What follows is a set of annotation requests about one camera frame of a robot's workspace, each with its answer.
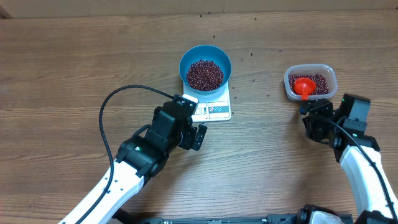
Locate teal blue bowl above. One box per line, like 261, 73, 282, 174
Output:
179, 45, 232, 93

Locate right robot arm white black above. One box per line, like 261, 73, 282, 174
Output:
300, 94, 397, 223

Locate clear plastic container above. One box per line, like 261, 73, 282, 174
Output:
284, 63, 338, 101

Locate red measuring scoop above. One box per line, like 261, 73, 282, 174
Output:
294, 78, 317, 100

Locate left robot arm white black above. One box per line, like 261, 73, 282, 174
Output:
61, 94, 207, 224

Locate red beans in bowl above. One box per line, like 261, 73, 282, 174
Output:
186, 59, 224, 91

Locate white digital kitchen scale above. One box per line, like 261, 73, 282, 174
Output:
183, 82, 231, 123

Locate red adzuki beans pile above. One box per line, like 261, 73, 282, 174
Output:
288, 74, 330, 95

